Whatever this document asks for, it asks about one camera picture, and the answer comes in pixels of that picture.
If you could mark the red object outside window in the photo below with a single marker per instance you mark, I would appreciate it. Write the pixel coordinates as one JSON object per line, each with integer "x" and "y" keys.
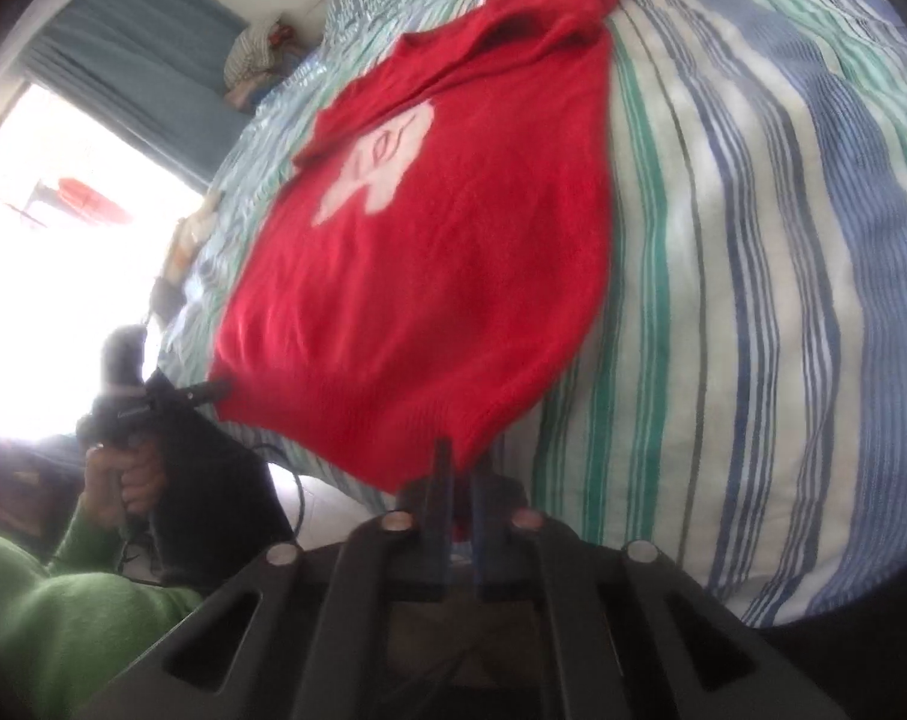
{"x": 93, "y": 201}

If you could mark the red knit sweater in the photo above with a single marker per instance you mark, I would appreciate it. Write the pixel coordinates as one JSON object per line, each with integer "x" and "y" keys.
{"x": 438, "y": 277}

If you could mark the person's black pants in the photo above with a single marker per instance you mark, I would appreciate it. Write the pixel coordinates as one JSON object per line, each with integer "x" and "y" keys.
{"x": 213, "y": 495}

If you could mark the pile of folded clothes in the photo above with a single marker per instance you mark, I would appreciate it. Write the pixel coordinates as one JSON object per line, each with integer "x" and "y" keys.
{"x": 262, "y": 56}

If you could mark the person's left hand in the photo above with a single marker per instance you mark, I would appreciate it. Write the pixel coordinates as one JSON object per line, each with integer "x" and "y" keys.
{"x": 127, "y": 484}

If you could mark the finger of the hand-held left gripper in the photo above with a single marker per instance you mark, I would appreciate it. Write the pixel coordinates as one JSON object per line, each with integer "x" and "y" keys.
{"x": 205, "y": 391}

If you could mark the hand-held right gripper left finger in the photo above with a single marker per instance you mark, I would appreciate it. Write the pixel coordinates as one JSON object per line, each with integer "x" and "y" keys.
{"x": 440, "y": 510}

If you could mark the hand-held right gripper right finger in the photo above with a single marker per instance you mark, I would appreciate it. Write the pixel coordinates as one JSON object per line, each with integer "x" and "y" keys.
{"x": 485, "y": 532}

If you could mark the blue curtain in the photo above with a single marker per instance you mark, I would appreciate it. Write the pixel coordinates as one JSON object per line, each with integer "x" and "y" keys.
{"x": 145, "y": 52}

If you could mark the striped bed sheet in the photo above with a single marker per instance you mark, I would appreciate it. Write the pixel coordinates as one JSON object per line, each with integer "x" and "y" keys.
{"x": 738, "y": 277}

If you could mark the bright window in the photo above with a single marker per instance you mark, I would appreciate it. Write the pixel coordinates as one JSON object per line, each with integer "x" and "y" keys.
{"x": 63, "y": 300}

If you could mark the person's left forearm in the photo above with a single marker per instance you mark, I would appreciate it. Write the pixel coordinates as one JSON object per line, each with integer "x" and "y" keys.
{"x": 70, "y": 615}

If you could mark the patterned cloth pile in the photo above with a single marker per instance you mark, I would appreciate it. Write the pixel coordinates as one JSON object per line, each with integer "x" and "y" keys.
{"x": 187, "y": 240}

